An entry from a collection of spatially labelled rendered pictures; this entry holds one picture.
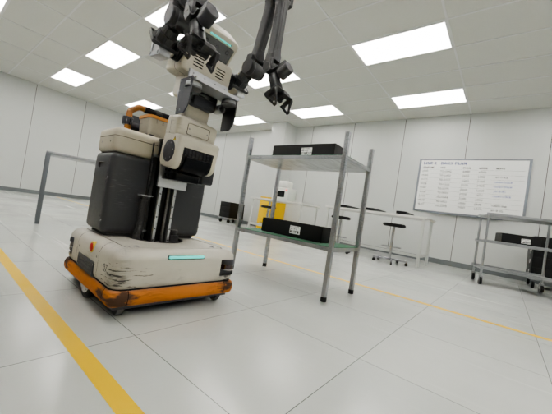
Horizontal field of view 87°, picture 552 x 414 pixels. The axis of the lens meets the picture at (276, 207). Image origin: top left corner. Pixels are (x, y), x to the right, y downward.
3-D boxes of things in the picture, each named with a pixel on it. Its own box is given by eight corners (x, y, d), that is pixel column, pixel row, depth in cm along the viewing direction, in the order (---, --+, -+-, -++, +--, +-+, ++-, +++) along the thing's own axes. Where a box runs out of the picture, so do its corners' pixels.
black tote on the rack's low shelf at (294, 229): (260, 230, 240) (263, 217, 240) (273, 231, 253) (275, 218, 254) (320, 242, 204) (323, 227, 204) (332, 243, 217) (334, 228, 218)
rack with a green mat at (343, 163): (264, 265, 274) (281, 151, 276) (354, 293, 217) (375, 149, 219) (227, 268, 239) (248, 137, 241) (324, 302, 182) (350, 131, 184)
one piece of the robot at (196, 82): (168, 114, 132) (176, 67, 132) (217, 132, 153) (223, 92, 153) (187, 110, 121) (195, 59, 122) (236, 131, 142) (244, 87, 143)
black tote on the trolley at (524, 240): (500, 243, 373) (502, 232, 373) (494, 242, 400) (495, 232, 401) (540, 249, 356) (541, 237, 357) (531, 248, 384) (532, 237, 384)
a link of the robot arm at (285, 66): (274, 72, 147) (263, 64, 141) (292, 57, 141) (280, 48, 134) (279, 91, 143) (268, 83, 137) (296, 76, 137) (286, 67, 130)
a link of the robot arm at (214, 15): (202, 22, 116) (183, 9, 109) (220, 1, 109) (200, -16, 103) (205, 45, 112) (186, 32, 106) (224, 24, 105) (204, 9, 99)
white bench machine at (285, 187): (279, 200, 706) (282, 182, 706) (295, 203, 681) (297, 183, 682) (270, 199, 675) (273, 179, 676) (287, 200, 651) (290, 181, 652)
